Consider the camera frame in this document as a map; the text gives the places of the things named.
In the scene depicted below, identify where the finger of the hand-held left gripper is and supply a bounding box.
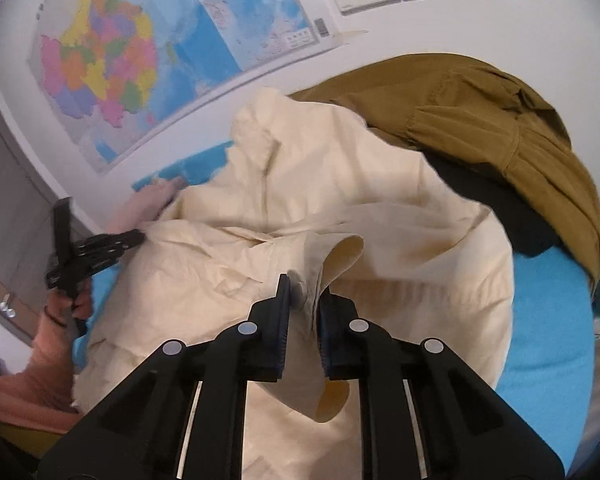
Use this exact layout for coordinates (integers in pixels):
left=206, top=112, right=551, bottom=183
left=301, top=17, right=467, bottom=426
left=72, top=229, right=147, bottom=281

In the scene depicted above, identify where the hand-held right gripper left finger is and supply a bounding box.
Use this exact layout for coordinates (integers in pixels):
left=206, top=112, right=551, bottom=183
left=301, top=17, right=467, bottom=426
left=37, top=272, right=293, bottom=480

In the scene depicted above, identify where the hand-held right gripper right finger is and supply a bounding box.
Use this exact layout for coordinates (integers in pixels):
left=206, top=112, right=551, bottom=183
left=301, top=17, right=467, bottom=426
left=317, top=290, right=565, bottom=480

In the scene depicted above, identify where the cream jacket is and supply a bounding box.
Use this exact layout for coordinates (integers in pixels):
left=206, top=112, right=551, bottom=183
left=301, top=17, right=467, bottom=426
left=72, top=87, right=515, bottom=480

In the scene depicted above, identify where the person's left forearm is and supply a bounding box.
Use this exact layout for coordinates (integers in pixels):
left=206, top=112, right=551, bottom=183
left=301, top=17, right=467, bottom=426
left=0, top=310, right=88, bottom=431

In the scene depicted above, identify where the person's left hand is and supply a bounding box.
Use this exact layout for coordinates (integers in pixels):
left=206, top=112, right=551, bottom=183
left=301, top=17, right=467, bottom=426
left=42, top=280, right=95, bottom=333

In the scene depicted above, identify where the grey door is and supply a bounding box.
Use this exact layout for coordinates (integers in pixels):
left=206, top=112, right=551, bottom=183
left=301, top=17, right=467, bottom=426
left=0, top=80, right=93, bottom=346

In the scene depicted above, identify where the yellow cloth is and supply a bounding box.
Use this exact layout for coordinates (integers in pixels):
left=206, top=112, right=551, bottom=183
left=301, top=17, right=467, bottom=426
left=0, top=420, right=76, bottom=461

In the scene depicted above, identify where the blue floral bed sheet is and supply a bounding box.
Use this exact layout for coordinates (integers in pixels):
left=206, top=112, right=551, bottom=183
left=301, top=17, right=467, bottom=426
left=75, top=142, right=598, bottom=480

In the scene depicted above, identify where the black garment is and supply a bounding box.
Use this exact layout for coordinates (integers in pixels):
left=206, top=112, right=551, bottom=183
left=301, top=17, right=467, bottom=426
left=422, top=152, right=563, bottom=258

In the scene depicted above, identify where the olive brown garment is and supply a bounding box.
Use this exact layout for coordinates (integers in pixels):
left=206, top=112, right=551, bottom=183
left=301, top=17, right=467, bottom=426
left=287, top=52, right=600, bottom=293

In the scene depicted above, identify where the colourful wall map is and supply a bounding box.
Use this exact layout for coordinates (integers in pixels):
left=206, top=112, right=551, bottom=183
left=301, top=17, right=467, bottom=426
left=27, top=0, right=368, bottom=176

